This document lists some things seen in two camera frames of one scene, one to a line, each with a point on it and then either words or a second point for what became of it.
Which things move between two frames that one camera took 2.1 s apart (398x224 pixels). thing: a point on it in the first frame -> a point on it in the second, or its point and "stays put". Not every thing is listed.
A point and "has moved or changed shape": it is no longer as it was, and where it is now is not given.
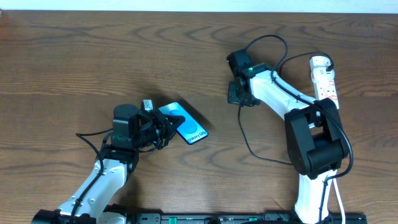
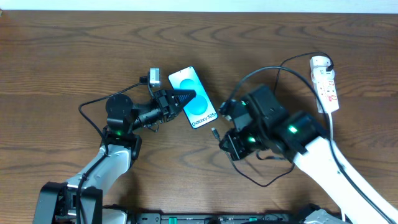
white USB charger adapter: [319, 61] stays put
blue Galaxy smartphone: [189, 130] -> [199, 111]
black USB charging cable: [329, 67] has moved or changed shape
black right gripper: [234, 93] -> [228, 128]
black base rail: [233, 218] stays put
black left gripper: [162, 130] -> [163, 103]
